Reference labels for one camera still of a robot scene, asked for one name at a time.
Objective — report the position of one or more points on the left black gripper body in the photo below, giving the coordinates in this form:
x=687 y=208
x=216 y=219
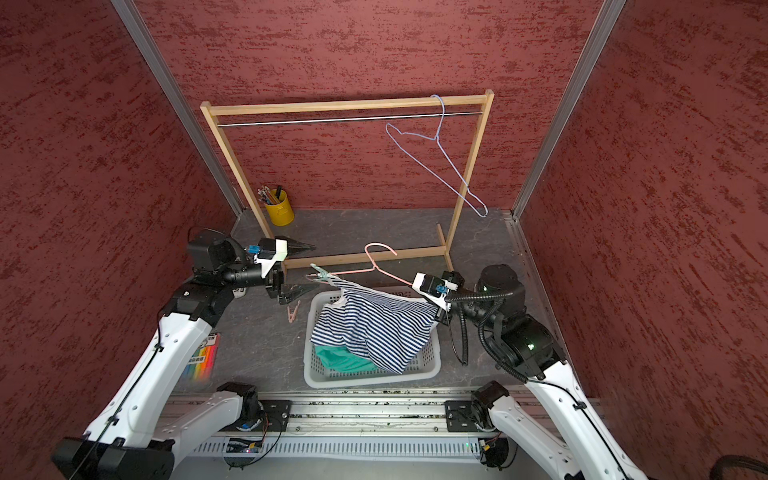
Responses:
x=274 y=282

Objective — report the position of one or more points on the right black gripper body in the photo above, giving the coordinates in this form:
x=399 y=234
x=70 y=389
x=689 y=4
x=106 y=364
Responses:
x=444 y=316

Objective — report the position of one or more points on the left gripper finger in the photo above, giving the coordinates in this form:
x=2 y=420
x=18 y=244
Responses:
x=297 y=247
x=290 y=293

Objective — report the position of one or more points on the pink clothespin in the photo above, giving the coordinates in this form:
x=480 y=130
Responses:
x=292 y=312

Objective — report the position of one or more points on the mint clothespin striped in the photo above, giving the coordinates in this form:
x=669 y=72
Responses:
x=320 y=275

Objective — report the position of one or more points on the striped tank top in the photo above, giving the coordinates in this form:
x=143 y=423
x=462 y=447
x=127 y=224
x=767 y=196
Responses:
x=383 y=328

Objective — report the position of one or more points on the green tank top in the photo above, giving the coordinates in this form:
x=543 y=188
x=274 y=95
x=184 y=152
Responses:
x=341 y=360

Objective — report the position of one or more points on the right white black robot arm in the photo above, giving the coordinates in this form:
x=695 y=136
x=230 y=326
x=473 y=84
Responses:
x=580 y=446

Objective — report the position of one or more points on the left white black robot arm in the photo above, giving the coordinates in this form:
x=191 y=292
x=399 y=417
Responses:
x=125 y=441

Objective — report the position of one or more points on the yellow pencil cup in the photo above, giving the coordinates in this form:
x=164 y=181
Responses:
x=277 y=204

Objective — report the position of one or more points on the white plastic laundry basket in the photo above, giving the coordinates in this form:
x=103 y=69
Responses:
x=425 y=365

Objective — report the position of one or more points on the colourful card on floor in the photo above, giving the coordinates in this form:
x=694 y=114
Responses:
x=199 y=367

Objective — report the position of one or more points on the wooden clothes rack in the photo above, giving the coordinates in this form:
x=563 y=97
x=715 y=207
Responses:
x=212 y=114

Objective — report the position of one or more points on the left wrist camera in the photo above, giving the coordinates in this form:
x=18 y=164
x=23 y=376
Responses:
x=268 y=254

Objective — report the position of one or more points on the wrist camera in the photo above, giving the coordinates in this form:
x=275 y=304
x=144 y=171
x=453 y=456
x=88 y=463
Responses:
x=437 y=290
x=268 y=254

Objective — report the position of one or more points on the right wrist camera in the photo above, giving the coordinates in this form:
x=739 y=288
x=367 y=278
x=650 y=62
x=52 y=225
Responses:
x=437 y=290

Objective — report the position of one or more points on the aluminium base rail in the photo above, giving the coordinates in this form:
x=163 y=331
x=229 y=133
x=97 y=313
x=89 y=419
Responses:
x=394 y=413

